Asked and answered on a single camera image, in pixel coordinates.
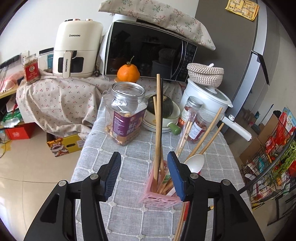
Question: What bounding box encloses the white cooking pot with handle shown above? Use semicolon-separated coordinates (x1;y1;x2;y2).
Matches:
179;78;252;141

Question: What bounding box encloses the yellow fridge magnet sheet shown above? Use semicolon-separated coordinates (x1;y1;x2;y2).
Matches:
225;0;259;21

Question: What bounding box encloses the pink perforated utensil basket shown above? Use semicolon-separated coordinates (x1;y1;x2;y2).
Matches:
139;169;182;208

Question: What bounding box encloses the dark green pumpkin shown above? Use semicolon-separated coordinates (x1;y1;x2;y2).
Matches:
146;94;175;119

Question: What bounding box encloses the small jar dried fruit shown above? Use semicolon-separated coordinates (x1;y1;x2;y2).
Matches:
188;111;213;144

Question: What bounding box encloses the cream bowl green handle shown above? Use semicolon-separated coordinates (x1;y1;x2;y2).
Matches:
144;95;181;136

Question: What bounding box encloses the red label spice jar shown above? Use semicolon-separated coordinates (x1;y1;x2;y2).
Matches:
23;54;40;85

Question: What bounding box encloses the floral cloth on microwave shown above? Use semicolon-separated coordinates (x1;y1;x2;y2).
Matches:
99;0;216;51

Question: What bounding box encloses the red plastic spoon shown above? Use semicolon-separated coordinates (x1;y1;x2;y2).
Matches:
183;202;190;222

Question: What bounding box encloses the large clear nut jar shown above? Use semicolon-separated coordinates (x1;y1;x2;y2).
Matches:
103;82;147;146

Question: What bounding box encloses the green vegetables bunch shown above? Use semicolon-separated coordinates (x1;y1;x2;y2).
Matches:
273;140;296;179

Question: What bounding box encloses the yellow printed cardboard box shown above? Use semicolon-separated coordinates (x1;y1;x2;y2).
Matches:
46;133;85;157

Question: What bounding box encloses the black microwave oven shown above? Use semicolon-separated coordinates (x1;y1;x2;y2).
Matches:
100;20;197;82

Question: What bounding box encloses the floral pink cloth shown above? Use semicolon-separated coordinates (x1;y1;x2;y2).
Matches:
16;69;188;142

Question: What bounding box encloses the black wire rack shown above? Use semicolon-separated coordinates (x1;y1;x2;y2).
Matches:
239;123;295;226

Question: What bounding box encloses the cream air fryer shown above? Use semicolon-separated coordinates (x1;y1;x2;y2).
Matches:
53;19;103;79

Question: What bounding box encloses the white plate under bowl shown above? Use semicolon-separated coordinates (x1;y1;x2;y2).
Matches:
141;120;179;134

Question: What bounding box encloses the woven rope basket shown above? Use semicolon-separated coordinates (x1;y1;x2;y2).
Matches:
187;63;224;88

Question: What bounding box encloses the red box on floor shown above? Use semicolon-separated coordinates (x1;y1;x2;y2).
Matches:
5;123;36;140

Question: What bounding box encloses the small jar red goji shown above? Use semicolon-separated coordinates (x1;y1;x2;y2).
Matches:
177;96;203;128

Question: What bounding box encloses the long wooden chopstick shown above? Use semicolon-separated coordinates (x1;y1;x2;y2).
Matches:
154;74;161;184

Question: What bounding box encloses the orange tangerine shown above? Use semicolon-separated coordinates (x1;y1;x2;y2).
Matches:
117;57;140;83

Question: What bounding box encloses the grey refrigerator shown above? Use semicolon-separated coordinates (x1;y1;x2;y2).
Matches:
195;1;280;116

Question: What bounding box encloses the wooden chopstick slanted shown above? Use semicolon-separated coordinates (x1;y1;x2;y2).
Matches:
186;107;222;160

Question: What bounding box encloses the grey checked tablecloth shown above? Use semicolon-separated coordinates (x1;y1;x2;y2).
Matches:
71;100;245;240

